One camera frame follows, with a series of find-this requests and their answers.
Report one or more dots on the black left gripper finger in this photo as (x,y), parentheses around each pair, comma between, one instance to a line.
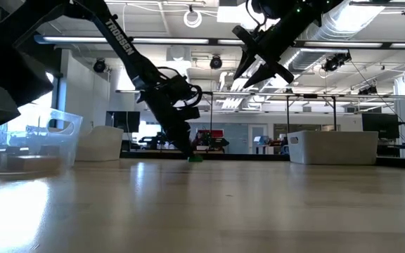
(186,135)
(176,135)

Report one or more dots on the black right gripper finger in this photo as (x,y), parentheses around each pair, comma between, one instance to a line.
(250,63)
(264,76)

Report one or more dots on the green half-cylinder block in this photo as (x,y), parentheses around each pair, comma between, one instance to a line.
(198,159)

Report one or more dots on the black background robot arm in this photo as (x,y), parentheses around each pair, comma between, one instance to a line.
(149,138)
(220,142)

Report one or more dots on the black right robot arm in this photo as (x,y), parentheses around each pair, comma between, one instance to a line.
(294,8)

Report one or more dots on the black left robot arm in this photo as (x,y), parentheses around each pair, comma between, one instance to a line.
(120,38)

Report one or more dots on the red drawer cabinet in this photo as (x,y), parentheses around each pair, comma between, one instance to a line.
(216,133)

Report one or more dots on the black monitor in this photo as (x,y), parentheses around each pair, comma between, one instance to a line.
(380,125)
(123,122)

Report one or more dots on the white door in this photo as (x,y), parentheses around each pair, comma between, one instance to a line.
(257,138)

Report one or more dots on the black ceiling spotlight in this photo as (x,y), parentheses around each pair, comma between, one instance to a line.
(334,62)

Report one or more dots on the LED light bar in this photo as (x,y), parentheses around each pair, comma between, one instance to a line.
(346,44)

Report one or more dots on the white plastic bin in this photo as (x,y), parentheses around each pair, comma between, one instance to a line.
(98,145)
(332,149)

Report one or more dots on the clear plastic bin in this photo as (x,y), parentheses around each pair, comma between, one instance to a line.
(65,140)

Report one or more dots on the black station frame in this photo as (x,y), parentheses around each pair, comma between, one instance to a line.
(211,119)
(288,116)

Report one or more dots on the black aluminium table frame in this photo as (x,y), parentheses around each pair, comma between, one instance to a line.
(258,157)

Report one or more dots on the silver air duct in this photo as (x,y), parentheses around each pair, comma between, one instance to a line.
(357,17)

